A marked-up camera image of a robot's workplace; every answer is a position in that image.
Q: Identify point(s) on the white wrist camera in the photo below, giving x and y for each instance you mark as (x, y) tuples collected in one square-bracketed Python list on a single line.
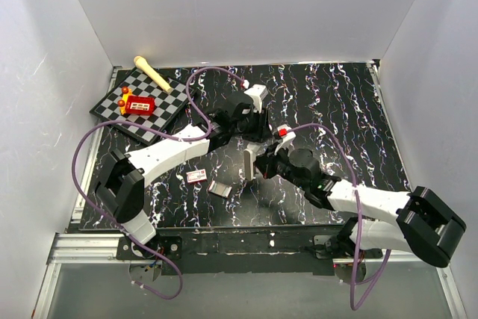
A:
[(285, 138), (257, 93)]

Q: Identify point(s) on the black white chessboard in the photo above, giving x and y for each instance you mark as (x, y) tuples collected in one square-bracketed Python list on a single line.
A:
[(167, 106)]

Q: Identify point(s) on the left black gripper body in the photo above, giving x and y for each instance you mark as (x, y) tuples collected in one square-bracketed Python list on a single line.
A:
[(252, 129)]

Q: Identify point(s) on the open staple box tray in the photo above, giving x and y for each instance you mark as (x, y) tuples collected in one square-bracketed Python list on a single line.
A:
[(219, 189)]

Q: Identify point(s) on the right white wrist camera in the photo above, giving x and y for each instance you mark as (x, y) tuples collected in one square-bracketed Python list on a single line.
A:
[(285, 138)]

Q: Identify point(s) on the red yellow toy bus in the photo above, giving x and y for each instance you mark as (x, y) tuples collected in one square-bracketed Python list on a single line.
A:
[(136, 105)]

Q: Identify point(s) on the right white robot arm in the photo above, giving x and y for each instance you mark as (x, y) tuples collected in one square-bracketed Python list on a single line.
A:
[(418, 222)]

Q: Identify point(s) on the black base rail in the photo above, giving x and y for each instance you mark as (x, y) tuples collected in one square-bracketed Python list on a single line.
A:
[(252, 249)]

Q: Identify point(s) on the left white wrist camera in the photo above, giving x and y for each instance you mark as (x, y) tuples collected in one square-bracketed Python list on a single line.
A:
[(257, 93)]

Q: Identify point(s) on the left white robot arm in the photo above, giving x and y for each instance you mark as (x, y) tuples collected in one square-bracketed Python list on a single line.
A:
[(124, 177)]

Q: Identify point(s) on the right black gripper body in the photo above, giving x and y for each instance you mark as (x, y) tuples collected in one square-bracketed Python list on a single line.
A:
[(278, 164)]

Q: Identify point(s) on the red white staple box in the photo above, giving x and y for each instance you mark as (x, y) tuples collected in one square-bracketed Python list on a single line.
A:
[(196, 176)]

